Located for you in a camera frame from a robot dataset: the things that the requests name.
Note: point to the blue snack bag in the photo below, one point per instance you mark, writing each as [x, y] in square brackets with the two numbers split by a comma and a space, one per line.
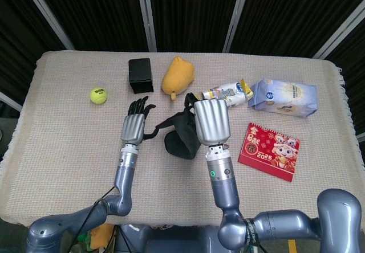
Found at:
[285, 97]

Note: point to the right robot arm grey-blue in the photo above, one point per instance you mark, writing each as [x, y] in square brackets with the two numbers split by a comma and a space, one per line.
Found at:
[225, 184]

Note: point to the beige woven tablecloth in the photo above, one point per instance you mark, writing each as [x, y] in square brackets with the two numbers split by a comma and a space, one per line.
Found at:
[71, 150]

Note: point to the pink cloth with black trim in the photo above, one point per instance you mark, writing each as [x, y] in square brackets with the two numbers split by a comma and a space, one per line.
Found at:
[178, 144]

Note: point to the green toy on floor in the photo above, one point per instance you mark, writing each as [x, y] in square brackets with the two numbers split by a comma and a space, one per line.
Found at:
[83, 236]

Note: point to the orange plush on floor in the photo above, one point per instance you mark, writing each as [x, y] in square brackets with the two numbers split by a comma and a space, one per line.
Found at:
[101, 237]

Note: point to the left robot arm grey-blue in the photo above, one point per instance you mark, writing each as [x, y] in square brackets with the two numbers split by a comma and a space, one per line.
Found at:
[122, 184]

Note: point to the red 2026 desk calendar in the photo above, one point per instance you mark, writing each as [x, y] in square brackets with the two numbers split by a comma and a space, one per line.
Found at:
[268, 153]

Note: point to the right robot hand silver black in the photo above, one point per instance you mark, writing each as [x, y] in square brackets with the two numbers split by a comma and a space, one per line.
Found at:
[212, 122]

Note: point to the grey-blue robot torso base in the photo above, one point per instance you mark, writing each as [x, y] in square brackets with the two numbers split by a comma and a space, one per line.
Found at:
[176, 241]

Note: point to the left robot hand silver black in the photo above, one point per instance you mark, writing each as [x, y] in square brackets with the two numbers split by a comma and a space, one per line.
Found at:
[132, 129]

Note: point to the aluminium frame post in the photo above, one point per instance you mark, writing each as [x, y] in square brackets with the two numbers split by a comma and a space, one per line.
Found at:
[339, 32]
[360, 138]
[146, 16]
[10, 100]
[236, 16]
[47, 13]

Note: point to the yellow-green tennis ball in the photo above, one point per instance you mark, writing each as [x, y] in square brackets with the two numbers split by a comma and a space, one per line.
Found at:
[99, 95]

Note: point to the white yellow bag roll pack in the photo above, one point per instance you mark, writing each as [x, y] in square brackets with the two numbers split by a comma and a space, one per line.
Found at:
[233, 92]

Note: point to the black cube box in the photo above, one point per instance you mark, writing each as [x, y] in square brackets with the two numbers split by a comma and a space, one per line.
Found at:
[140, 75]

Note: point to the orange plush toy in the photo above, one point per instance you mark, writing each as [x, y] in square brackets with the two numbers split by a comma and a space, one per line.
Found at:
[176, 76]

